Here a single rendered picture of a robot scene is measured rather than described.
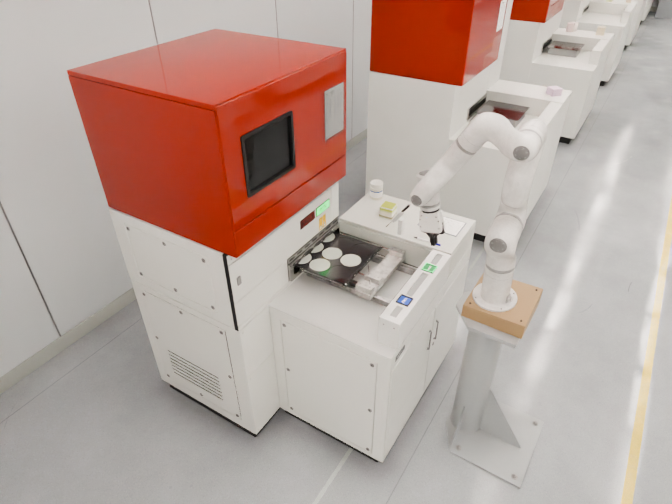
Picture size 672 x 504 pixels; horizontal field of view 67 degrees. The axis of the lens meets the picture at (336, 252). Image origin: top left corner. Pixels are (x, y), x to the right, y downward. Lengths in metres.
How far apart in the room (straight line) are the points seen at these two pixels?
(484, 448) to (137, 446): 1.80
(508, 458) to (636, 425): 0.77
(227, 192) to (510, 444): 1.96
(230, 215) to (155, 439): 1.53
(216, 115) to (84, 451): 2.02
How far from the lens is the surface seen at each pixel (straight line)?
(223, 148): 1.73
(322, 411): 2.64
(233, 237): 1.90
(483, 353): 2.47
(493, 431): 2.93
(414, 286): 2.22
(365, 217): 2.65
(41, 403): 3.43
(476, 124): 1.91
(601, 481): 3.01
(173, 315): 2.56
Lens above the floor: 2.36
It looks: 36 degrees down
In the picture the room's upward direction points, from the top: straight up
